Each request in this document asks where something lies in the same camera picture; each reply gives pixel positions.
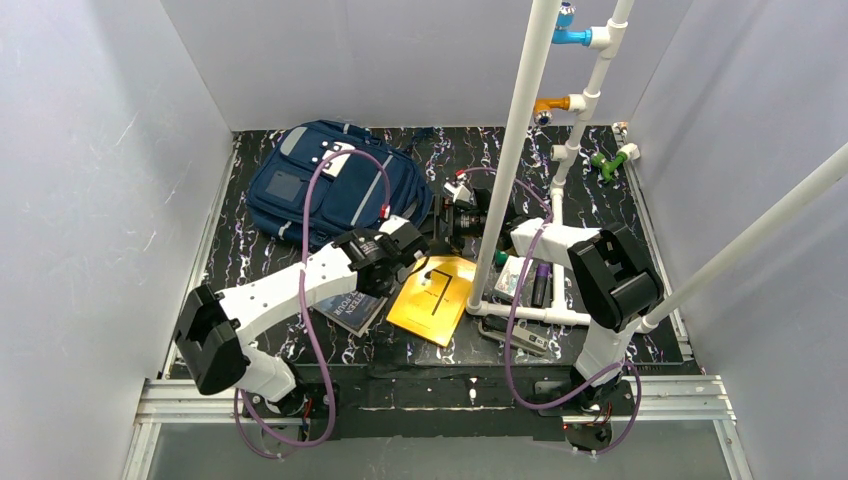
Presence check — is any purple marker pen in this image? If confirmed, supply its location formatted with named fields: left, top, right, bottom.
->
left=530, top=263, right=551, bottom=308

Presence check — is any orange pipe valve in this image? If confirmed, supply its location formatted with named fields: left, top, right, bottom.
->
left=532, top=96, right=571, bottom=126

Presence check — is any black pen on notebook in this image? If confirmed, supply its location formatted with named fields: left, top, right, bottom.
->
left=423, top=268, right=454, bottom=316

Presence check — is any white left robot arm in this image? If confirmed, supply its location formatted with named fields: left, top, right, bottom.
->
left=173, top=216, right=429, bottom=402

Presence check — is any green pipe valve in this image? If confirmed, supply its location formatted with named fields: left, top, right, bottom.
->
left=590, top=151, right=630, bottom=182

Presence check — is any Nineteen Eighty-Four book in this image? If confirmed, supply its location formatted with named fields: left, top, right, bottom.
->
left=313, top=292, right=387, bottom=337

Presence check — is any white PVC pipe frame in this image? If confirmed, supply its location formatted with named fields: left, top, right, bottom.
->
left=466, top=1, right=847, bottom=333

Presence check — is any grey stapler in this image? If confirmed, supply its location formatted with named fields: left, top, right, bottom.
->
left=477, top=315, right=548, bottom=356

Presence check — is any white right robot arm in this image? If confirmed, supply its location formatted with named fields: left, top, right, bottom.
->
left=444, top=172, right=664, bottom=390

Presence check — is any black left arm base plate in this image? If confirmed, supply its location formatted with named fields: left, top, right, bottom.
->
left=241, top=380, right=329, bottom=420

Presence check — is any blue pipe valve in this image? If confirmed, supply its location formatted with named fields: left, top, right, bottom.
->
left=551, top=1, right=592, bottom=47

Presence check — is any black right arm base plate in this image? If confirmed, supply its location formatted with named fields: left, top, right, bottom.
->
left=529, top=379, right=635, bottom=421

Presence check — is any small green eraser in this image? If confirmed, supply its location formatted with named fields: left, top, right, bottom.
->
left=494, top=250, right=509, bottom=267

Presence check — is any aluminium rail frame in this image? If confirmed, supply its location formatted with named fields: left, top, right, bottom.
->
left=117, top=128, right=741, bottom=479

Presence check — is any navy blue student backpack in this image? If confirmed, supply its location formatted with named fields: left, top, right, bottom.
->
left=246, top=120, right=434, bottom=249

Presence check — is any white rectangular box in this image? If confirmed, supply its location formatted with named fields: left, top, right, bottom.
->
left=492, top=256, right=525, bottom=301

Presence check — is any yellow notebook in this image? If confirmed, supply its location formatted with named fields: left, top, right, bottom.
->
left=387, top=256, right=476, bottom=347

